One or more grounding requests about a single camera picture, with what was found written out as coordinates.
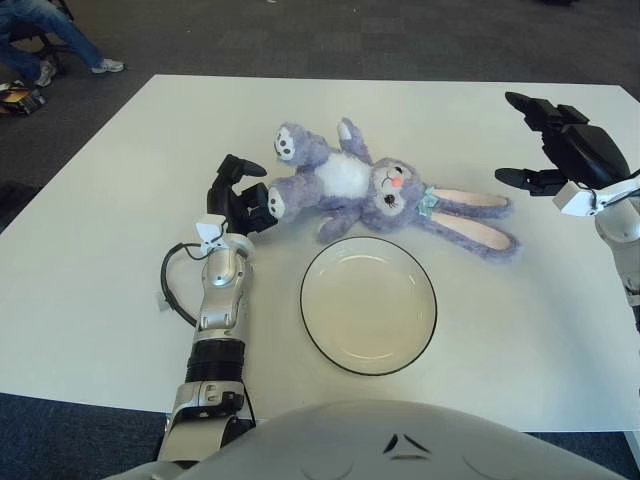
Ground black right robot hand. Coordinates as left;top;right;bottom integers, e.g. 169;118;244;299
494;91;631;196

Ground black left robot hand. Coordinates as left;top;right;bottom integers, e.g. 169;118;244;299
205;153;279;236

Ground purple plush bunny doll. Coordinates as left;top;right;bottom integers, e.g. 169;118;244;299
267;117;522;267

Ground white plate with black rim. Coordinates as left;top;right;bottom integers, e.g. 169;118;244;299
298;236;440;377

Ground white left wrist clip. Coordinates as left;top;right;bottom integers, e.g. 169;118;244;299
194;215;229;251

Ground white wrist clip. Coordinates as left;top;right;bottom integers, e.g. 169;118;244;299
552;180;610;217
194;215;229;251

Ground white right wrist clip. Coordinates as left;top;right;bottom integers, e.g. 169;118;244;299
552;180;610;217

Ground dark printed box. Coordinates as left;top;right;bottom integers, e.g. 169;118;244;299
0;82;47;116

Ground black office chair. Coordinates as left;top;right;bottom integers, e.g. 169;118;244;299
9;22;69;76

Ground person legs in blue jeans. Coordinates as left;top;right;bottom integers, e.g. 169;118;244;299
0;0;106;84

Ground grey robot torso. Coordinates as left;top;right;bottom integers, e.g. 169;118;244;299
0;399;640;480

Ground white table leg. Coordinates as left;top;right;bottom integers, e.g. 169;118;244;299
622;429;640;469

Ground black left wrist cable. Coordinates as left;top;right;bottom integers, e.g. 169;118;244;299
160;242;209;329

